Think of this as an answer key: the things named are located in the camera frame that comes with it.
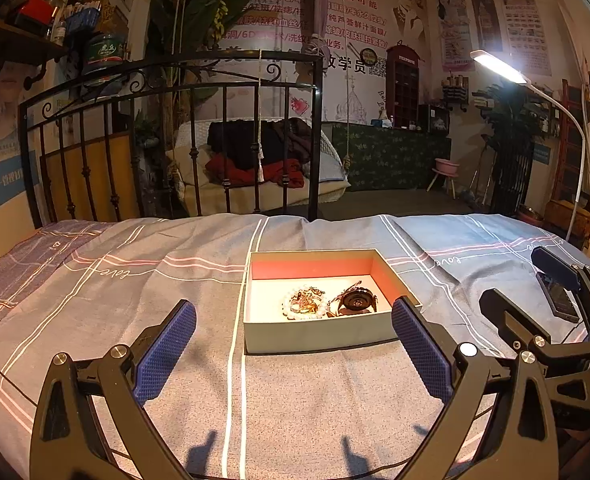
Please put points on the wall poster with face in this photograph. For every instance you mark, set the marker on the wall poster with face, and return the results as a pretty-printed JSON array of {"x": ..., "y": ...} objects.
[{"x": 0, "y": 125}]

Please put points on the grey plaid bedsheet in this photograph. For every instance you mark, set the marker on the grey plaid bedsheet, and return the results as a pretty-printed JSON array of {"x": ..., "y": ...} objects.
[{"x": 125, "y": 310}]

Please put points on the red cloth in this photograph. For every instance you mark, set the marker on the red cloth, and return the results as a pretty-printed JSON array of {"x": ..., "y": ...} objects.
[{"x": 270, "y": 175}]

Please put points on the black iron bed frame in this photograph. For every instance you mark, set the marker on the black iron bed frame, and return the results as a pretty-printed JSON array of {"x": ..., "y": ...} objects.
[{"x": 319, "y": 135}]

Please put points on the green round tin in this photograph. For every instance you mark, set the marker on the green round tin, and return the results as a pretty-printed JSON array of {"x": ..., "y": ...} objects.
[{"x": 105, "y": 55}]

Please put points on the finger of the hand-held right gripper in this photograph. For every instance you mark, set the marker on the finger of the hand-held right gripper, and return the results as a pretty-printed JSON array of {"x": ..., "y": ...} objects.
[
  {"x": 557, "y": 265},
  {"x": 500, "y": 307}
]

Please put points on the pink stool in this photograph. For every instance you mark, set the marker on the pink stool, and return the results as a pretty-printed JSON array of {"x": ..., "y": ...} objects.
[{"x": 447, "y": 166}]

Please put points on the white gift box pink inside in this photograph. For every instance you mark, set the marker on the white gift box pink inside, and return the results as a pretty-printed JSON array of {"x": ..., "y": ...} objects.
[{"x": 315, "y": 335}]

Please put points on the small wall shelf with bottles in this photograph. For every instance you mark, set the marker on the small wall shelf with bottles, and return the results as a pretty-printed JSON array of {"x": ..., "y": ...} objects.
[{"x": 455, "y": 91}]

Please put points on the black clothes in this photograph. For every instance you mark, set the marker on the black clothes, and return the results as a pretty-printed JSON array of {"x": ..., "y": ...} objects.
[{"x": 275, "y": 145}]

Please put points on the wooden wall shelf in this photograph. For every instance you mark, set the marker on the wooden wall shelf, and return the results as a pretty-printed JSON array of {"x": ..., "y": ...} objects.
[{"x": 25, "y": 40}]

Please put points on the wooden ladder shelf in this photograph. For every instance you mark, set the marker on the wooden ladder shelf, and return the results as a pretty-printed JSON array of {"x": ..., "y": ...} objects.
[{"x": 572, "y": 150}]

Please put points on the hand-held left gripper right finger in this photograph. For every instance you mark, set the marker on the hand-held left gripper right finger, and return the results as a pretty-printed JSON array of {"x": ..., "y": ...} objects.
[{"x": 422, "y": 355}]

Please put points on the large printed wall poster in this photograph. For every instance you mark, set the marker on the large printed wall poster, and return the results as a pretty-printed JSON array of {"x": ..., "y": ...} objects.
[{"x": 365, "y": 10}]

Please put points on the black countertop appliance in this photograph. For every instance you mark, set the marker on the black countertop appliance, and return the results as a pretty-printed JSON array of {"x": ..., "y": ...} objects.
[{"x": 434, "y": 119}]

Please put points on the blue plastic basket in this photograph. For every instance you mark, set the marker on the blue plastic basket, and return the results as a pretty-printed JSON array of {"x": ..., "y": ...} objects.
[{"x": 82, "y": 17}]

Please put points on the white floor lamp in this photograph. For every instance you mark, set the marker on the white floor lamp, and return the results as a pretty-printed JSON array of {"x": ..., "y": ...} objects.
[{"x": 500, "y": 62}]

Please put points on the red and black box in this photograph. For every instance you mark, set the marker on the red and black box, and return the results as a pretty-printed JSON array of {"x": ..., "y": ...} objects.
[{"x": 37, "y": 10}]

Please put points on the red phone booth cabinet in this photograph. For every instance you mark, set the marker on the red phone booth cabinet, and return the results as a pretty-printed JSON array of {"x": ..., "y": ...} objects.
[{"x": 402, "y": 85}]

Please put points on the narrow brown wall poster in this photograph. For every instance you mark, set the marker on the narrow brown wall poster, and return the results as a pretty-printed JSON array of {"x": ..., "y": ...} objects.
[{"x": 485, "y": 15}]

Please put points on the white hanging swing chair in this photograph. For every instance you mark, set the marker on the white hanging swing chair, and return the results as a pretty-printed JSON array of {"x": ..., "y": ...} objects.
[{"x": 325, "y": 175}]

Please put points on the wall poster with woman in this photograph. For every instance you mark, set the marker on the wall poster with woman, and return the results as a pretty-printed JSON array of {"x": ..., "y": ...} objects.
[
  {"x": 522, "y": 25},
  {"x": 455, "y": 25}
]

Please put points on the green patterned counter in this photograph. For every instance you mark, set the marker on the green patterned counter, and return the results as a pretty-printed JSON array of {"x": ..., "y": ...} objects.
[{"x": 395, "y": 160}]

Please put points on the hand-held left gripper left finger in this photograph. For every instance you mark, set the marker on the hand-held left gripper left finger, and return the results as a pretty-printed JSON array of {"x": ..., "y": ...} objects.
[{"x": 167, "y": 350}]

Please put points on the small clear bottle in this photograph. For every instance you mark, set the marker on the small clear bottle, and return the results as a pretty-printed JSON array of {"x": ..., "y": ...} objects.
[{"x": 59, "y": 30}]

